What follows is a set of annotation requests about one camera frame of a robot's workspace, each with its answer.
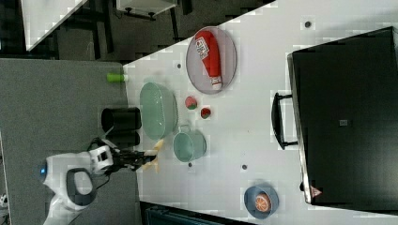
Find red plush ketchup bottle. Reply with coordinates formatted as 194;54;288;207
194;30;222;90

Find orange slice toy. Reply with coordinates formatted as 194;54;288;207
255;193;271;212

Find yellow plush peeled banana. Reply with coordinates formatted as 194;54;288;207
142;139;164;173

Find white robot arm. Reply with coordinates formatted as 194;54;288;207
39;144;159;225

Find white cabinet on casters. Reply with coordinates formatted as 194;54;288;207
115;0;177;21

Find pink strawberry toy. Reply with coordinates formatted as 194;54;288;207
185;97;197;110

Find red strawberry toy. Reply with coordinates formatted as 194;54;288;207
200;107;211;119

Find blue bowl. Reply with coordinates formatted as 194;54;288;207
244;184;279;219

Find grey round plate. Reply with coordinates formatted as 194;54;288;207
186;26;237;95

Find black pot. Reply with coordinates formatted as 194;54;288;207
100;107;142;132

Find white background table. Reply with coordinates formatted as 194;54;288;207
21;0;88;52

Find green mug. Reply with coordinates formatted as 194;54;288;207
173;125;207;162

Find green colander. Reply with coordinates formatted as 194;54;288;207
140;82;178;141

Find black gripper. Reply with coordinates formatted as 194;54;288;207
111;149;157;172

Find green cylinder handle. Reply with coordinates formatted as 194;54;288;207
106;73;128;83

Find black small cup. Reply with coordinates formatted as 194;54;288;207
109;131;141;148

